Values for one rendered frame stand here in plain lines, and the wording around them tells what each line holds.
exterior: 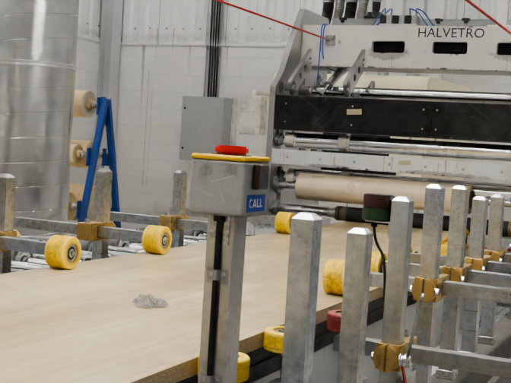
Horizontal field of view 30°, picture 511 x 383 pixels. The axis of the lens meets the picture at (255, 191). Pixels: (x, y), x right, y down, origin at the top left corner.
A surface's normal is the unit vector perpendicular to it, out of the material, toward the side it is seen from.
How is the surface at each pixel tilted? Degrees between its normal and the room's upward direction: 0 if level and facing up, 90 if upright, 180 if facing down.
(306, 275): 90
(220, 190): 90
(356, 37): 90
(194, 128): 90
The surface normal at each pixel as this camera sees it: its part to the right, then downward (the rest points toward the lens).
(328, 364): 0.91, 0.08
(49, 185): 0.69, 0.08
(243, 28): -0.46, 0.02
